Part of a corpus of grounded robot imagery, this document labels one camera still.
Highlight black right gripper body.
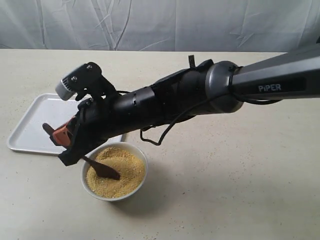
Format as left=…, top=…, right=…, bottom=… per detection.
left=58, top=96, right=155, bottom=166

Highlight dark red wooden spoon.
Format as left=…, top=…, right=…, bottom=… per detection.
left=42, top=123, right=121, bottom=180

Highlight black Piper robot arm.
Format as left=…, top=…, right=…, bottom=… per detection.
left=48, top=43, right=320, bottom=166

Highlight white rectangular tray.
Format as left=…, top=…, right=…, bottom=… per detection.
left=6, top=93, right=124, bottom=157

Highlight white ceramic bowl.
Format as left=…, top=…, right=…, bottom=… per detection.
left=80, top=142, right=148, bottom=202

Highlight yellow millet grains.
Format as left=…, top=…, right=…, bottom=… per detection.
left=85, top=147, right=145, bottom=199

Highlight white wrinkled backdrop curtain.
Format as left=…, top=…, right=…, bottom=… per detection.
left=0, top=0, right=320, bottom=52

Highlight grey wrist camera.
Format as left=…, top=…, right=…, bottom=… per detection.
left=55, top=62, right=118, bottom=101

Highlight black cable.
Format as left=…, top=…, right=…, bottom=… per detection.
left=139, top=55, right=276, bottom=146

